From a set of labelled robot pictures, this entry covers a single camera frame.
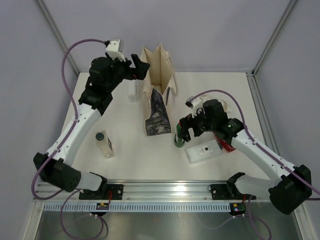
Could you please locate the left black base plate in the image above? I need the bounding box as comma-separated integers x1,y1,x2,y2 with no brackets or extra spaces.
78,183,124,200

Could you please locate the beige canvas tote bag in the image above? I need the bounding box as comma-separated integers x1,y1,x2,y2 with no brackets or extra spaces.
140,44,179,137

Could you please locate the left frame post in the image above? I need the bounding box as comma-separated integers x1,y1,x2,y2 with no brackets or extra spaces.
34,0,80,76

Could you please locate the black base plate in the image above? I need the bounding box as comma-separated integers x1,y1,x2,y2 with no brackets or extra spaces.
207,183,257,201
78,183,124,200

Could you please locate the white bottle behind bag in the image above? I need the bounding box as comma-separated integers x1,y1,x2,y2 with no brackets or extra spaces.
127,80,138,103

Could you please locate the red bottle white label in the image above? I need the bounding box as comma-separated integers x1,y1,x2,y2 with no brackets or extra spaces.
214,133,236,153

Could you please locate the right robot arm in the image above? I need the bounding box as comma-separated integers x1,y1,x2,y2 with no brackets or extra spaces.
176,97,312,215

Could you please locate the right frame post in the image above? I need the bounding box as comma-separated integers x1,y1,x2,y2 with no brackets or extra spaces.
251,0,299,77

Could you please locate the white rectangular bottle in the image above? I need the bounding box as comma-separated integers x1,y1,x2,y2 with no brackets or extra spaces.
185,140,222,165

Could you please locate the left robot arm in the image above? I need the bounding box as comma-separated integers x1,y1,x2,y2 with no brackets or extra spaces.
33,54,150,200

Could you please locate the frame post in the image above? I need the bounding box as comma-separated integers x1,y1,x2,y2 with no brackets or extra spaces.
34,0,80,76
251,0,299,77

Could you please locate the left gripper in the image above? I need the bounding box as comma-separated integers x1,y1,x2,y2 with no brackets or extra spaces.
105,54,149,93

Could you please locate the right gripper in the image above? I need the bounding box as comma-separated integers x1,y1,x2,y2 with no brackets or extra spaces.
178,105,217,142

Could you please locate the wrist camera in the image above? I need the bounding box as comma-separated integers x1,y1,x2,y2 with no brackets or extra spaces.
185,96,203,115
105,38,126,62

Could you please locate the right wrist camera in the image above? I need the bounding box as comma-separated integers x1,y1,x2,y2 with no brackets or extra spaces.
185,96,203,115

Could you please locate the white slotted cable duct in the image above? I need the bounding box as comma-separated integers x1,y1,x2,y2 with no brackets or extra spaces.
43,202,231,213

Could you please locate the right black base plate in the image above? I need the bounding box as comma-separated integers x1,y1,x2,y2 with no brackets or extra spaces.
207,183,257,201

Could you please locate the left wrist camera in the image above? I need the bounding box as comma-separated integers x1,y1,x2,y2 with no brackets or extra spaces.
105,38,126,62

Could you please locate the green bottle red cap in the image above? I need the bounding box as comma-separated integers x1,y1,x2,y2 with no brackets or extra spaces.
174,122,185,148

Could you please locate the aluminium mounting rail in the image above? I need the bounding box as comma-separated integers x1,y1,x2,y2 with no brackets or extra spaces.
31,173,248,202

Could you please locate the clear square bottle black cap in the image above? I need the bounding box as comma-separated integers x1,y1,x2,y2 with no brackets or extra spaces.
95,130,115,159

